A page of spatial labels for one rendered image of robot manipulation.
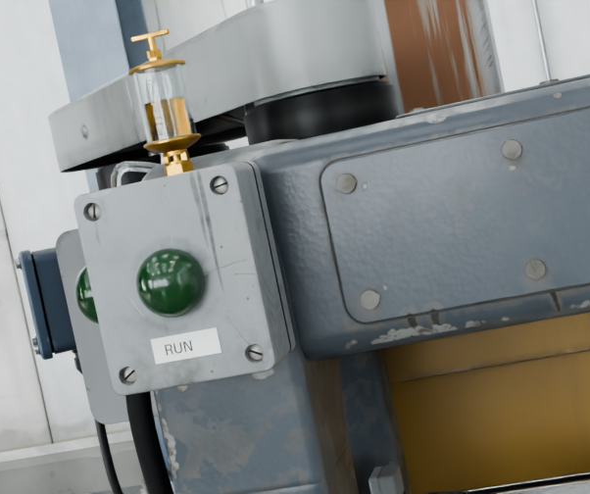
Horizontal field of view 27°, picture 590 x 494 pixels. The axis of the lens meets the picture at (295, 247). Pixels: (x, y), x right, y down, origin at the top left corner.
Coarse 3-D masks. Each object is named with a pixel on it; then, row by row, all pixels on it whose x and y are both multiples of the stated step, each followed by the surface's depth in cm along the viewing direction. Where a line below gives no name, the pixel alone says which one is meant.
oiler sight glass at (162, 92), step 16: (176, 64) 60; (144, 80) 60; (160, 80) 60; (176, 80) 60; (144, 96) 60; (160, 96) 60; (176, 96) 60; (144, 112) 60; (160, 112) 60; (176, 112) 60; (144, 128) 60; (160, 128) 60; (176, 128) 60; (192, 128) 60
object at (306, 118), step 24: (312, 96) 67; (336, 96) 67; (360, 96) 68; (384, 96) 69; (264, 120) 68; (288, 120) 68; (312, 120) 67; (336, 120) 67; (360, 120) 68; (384, 120) 69
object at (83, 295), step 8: (80, 272) 55; (80, 280) 55; (88, 280) 55; (80, 288) 55; (88, 288) 54; (80, 296) 55; (88, 296) 54; (80, 304) 55; (88, 304) 55; (88, 312) 55; (96, 320) 55
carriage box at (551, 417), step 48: (432, 384) 85; (480, 384) 85; (528, 384) 84; (576, 384) 83; (432, 432) 86; (480, 432) 85; (528, 432) 84; (576, 432) 84; (432, 480) 86; (480, 480) 85
